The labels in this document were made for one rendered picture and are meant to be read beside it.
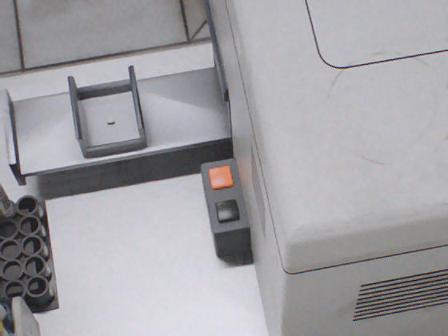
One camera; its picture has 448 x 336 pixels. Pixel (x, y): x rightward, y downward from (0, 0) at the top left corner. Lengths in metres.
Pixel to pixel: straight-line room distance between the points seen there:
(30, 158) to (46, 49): 1.15
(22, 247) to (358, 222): 0.37
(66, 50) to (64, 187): 1.12
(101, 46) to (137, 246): 1.16
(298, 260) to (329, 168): 0.05
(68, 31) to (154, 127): 1.17
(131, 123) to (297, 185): 0.34
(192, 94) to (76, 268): 0.16
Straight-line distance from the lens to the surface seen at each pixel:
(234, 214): 0.81
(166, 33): 1.99
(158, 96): 0.87
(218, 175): 0.82
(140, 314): 0.84
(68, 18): 2.04
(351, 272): 0.59
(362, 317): 0.68
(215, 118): 0.86
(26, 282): 0.84
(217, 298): 0.84
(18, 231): 0.86
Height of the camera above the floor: 1.67
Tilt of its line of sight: 67 degrees down
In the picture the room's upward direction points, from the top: straight up
